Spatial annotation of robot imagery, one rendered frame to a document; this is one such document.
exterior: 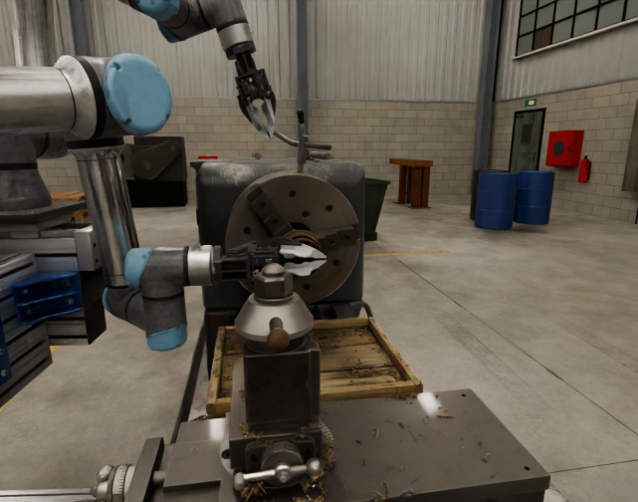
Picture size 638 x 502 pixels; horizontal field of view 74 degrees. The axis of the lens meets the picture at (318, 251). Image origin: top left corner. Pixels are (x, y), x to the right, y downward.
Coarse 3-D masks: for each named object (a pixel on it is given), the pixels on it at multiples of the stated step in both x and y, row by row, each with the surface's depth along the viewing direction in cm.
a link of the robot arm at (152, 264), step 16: (128, 256) 74; (144, 256) 74; (160, 256) 74; (176, 256) 75; (128, 272) 73; (144, 272) 74; (160, 272) 74; (176, 272) 74; (144, 288) 75; (160, 288) 75; (176, 288) 77
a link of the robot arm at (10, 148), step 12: (48, 132) 99; (0, 144) 88; (12, 144) 90; (24, 144) 92; (36, 144) 96; (48, 144) 100; (0, 156) 89; (12, 156) 90; (24, 156) 92; (36, 156) 100
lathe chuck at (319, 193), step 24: (288, 192) 95; (312, 192) 96; (336, 192) 96; (240, 216) 94; (288, 216) 96; (312, 216) 97; (336, 216) 98; (240, 240) 95; (264, 240) 96; (336, 264) 101; (312, 288) 101; (336, 288) 102
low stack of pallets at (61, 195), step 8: (56, 192) 804; (64, 192) 804; (72, 192) 804; (80, 192) 804; (56, 200) 720; (64, 200) 772; (72, 200) 728; (80, 200) 803; (72, 216) 731; (80, 216) 734; (88, 216) 787
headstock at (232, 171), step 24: (216, 168) 108; (240, 168) 109; (264, 168) 110; (288, 168) 111; (312, 168) 112; (336, 168) 113; (360, 168) 114; (216, 192) 107; (240, 192) 108; (360, 192) 114; (216, 216) 109; (360, 216) 115; (216, 240) 110; (360, 240) 117; (360, 264) 119; (216, 288) 113; (240, 288) 114; (360, 288) 121
